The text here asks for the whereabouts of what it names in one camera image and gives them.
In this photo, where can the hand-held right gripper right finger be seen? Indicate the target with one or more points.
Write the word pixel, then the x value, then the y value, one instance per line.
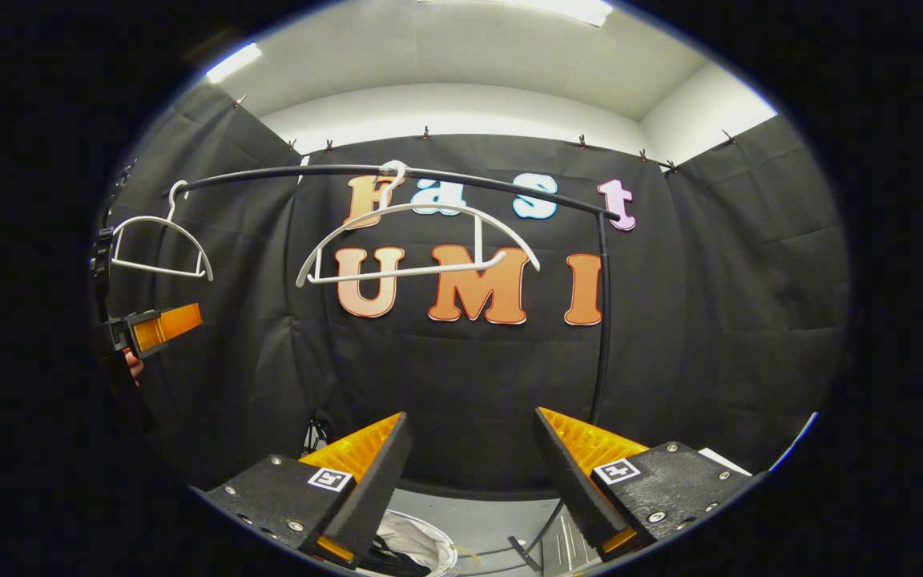
pixel 574 497

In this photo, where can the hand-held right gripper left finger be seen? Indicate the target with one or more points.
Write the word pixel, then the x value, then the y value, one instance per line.
pixel 377 489

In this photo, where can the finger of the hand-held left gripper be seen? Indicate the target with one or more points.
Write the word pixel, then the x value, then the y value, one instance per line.
pixel 165 324

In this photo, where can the white laundry hamper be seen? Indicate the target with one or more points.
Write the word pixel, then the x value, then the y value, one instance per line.
pixel 421 537

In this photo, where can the black knit garment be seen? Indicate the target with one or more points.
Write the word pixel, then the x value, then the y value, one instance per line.
pixel 381 561

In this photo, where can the white empty clothes hanger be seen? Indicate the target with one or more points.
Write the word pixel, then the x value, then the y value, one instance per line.
pixel 157 268

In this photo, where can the black metal clothes rack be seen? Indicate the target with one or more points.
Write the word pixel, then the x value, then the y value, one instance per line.
pixel 605 320

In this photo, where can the white hanger with hook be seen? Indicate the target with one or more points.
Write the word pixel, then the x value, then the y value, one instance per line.
pixel 477 240

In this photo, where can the white flat board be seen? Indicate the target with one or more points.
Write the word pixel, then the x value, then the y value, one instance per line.
pixel 722 461

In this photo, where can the black backdrop cloth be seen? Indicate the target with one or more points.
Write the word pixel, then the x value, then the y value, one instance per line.
pixel 710 320

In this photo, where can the small ceiling light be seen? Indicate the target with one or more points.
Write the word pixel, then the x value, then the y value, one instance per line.
pixel 233 62

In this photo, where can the row of small backdrop clips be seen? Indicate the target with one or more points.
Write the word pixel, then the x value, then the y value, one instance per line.
pixel 425 132

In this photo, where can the long ceiling light panel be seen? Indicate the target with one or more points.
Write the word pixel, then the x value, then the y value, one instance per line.
pixel 558 10

